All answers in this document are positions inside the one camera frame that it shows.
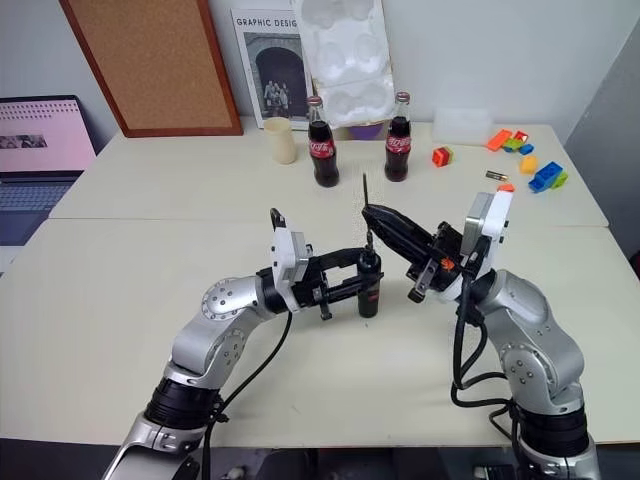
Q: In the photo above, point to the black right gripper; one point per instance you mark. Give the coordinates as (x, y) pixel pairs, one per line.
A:
(442, 270)

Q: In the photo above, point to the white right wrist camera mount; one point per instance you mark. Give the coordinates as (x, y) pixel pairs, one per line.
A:
(492, 225)

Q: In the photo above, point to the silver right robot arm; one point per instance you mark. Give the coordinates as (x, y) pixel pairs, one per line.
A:
(540, 350)

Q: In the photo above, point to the open laptop pink screen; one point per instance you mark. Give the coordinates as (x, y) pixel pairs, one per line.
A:
(35, 150)

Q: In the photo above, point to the small orange toy piece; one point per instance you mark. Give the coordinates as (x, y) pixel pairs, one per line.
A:
(506, 188)

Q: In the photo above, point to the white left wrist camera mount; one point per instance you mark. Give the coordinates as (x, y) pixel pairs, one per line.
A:
(290, 255)

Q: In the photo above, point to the purple bowl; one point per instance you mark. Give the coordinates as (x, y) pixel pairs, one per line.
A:
(365, 132)

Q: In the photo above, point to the brown framed cork board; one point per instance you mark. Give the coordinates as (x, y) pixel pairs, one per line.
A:
(150, 65)

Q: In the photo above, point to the beige ribbed cup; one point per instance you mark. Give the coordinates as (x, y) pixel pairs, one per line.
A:
(281, 142)

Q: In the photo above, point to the small blue toy block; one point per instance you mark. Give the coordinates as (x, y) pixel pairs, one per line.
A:
(526, 149)

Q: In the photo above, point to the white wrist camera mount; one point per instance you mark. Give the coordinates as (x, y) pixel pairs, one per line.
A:
(492, 225)
(290, 255)

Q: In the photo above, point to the white moulded foam tray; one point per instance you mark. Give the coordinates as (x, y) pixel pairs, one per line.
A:
(345, 65)

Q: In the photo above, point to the thin metal screwdriver bit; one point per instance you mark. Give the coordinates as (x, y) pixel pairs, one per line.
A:
(365, 190)

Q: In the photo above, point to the large blue toy block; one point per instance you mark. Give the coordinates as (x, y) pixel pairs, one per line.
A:
(545, 176)

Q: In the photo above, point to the orange flat toy block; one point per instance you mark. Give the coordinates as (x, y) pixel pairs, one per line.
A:
(499, 139)

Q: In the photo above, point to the glass cola bottle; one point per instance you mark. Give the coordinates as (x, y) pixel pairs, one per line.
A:
(398, 145)
(324, 150)

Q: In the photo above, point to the small green toy block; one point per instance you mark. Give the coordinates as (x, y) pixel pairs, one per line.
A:
(511, 145)

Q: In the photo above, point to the graphic design book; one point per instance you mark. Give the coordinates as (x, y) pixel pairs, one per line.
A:
(270, 60)

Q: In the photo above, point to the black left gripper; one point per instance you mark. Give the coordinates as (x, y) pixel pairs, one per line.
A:
(309, 285)

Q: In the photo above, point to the red yellow green toy block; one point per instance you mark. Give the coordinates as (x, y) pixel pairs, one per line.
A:
(442, 157)

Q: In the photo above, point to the red hollow toy block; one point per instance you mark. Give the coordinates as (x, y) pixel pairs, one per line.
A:
(521, 136)

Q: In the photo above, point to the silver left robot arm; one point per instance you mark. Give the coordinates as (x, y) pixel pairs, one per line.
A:
(200, 340)

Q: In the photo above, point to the black electric screwdriver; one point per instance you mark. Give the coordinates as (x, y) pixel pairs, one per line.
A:
(369, 300)

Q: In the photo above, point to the clear plastic box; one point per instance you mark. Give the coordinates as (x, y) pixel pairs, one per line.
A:
(460, 125)

